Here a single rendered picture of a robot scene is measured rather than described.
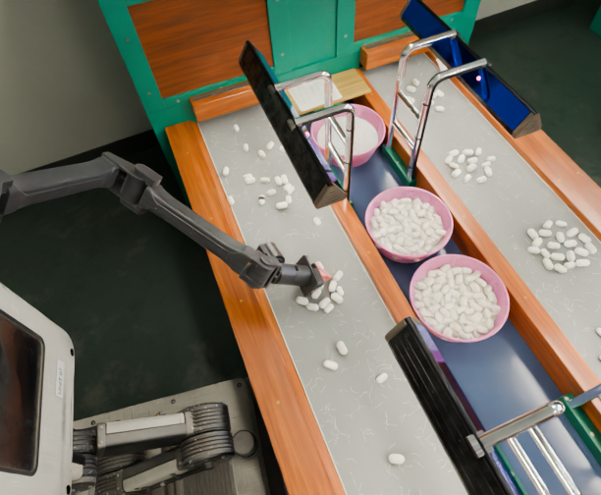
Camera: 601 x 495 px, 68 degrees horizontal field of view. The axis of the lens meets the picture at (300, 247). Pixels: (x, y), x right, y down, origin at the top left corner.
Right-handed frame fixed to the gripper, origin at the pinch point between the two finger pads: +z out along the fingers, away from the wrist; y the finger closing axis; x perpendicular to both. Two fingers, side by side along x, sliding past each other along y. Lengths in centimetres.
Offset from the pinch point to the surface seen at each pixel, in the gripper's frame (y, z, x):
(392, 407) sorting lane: -38.9, 2.3, 1.5
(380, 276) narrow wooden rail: -5.9, 10.3, -9.5
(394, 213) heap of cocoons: 14.0, 23.1, -17.9
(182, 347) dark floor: 32, 5, 95
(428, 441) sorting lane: -49.1, 5.7, -1.1
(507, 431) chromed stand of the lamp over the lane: -56, -17, -32
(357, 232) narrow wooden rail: 10.5, 10.5, -10.2
